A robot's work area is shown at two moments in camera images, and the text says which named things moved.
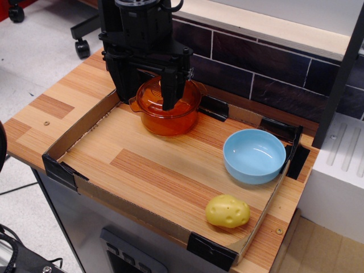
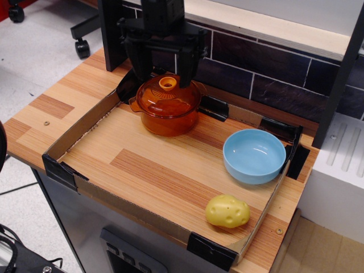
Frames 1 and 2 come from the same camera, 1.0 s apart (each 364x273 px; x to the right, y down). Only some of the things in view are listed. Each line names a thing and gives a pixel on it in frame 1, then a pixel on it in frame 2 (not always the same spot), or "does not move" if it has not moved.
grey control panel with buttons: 123,256 does not move
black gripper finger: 126,76 → 140,56
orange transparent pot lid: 148,99 does not move
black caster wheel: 16,13 does not move
